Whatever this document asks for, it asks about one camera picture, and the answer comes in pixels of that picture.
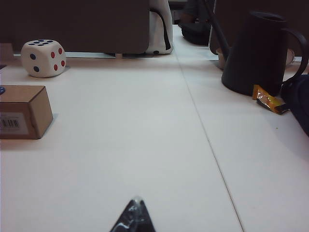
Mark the wide grey desk partition panel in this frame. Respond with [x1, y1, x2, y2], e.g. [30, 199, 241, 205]
[0, 0, 151, 54]

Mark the white and black plush figure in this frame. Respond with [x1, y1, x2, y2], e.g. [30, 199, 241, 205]
[146, 0, 174, 56]

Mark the brown cardboard box with barcode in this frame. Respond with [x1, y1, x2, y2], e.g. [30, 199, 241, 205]
[0, 85, 54, 140]

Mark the silver partition base rail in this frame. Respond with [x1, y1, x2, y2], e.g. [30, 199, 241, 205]
[13, 51, 148, 59]

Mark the black watering can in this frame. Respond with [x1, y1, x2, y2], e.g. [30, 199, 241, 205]
[204, 0, 309, 97]

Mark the dark rounded fabric object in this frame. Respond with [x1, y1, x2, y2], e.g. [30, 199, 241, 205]
[281, 74, 309, 137]

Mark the black bag in background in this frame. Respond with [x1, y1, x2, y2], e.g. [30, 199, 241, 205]
[181, 21, 211, 45]

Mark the small beige bowl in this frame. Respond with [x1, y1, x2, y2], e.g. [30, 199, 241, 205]
[215, 47, 232, 71]

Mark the yellow snack wrapper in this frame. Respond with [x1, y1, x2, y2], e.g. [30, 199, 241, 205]
[252, 84, 288, 114]

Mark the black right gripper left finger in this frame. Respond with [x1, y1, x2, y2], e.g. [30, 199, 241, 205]
[110, 196, 139, 232]

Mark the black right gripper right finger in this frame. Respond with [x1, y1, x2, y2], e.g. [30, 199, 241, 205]
[137, 196, 156, 232]

